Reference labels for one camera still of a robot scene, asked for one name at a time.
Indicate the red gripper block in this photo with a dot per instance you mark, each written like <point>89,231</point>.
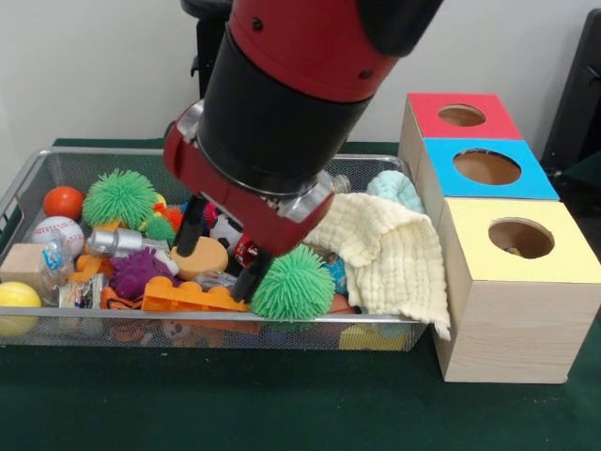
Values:
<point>225,202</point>

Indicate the dark green tablecloth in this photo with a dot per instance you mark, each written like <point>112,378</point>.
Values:
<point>282,399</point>

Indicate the silver toy robot figure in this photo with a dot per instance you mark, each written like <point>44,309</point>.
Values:
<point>112,242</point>

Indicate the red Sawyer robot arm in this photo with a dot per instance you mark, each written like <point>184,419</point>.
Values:
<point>291,70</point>

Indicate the orange round foam disc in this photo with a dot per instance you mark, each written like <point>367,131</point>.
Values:
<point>211,263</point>

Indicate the yellow ball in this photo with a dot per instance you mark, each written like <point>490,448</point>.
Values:
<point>16,296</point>

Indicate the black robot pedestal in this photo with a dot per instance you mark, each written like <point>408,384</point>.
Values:
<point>206,47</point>

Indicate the white baseball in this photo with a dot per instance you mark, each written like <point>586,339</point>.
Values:
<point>58,232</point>

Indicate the black and white soccer ball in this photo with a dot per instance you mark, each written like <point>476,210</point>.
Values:
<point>225,232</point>

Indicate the mint green cloth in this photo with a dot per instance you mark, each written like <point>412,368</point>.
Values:
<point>392,188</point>

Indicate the orange plastic compartment tray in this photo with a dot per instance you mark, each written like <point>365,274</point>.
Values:
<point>178,300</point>

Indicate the green spiky rubber ball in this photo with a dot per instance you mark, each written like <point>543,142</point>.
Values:
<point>119,199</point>
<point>291,291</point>

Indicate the wooden box with three holes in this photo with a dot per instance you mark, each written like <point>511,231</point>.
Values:
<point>516,329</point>

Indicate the cream fluffy cloth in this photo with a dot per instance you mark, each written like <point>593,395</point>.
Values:
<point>399,268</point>

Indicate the black chair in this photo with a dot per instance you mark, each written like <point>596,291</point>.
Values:
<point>577,103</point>

